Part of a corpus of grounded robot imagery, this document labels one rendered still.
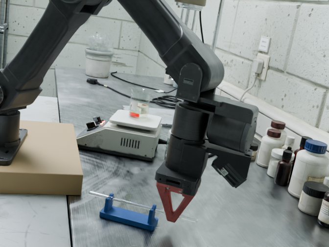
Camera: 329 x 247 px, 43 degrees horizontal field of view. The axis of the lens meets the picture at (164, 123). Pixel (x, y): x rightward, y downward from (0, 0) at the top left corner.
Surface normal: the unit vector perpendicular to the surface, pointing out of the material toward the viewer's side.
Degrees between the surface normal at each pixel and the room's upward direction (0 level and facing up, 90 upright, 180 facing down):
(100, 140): 90
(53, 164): 0
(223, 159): 90
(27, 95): 124
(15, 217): 0
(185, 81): 90
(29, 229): 0
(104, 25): 90
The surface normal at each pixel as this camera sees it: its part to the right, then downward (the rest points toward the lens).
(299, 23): -0.96, -0.07
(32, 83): 0.65, 0.74
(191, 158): -0.25, 0.22
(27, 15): 0.25, 0.29
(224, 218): 0.15, -0.95
